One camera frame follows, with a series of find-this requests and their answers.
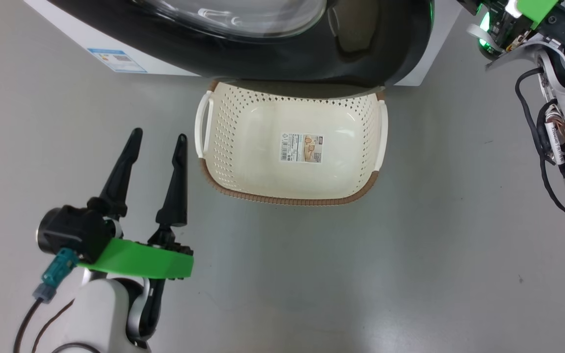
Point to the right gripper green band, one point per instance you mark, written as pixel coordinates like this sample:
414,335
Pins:
537,10

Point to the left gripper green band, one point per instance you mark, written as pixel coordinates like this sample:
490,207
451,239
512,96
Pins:
140,260

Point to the black glass washing machine door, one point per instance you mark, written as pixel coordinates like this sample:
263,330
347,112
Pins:
287,54

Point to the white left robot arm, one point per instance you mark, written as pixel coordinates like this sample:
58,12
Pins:
101,314

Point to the cream perforated laundry basket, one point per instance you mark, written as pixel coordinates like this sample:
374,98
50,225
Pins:
258,169

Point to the paper label sticker in basket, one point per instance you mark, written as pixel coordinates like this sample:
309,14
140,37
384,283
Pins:
301,148

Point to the white washing machine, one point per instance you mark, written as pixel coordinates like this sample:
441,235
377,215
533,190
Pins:
79,34

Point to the blue energy label sticker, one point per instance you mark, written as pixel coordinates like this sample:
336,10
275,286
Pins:
115,60

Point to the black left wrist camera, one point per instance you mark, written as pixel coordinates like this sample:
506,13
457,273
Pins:
71,230

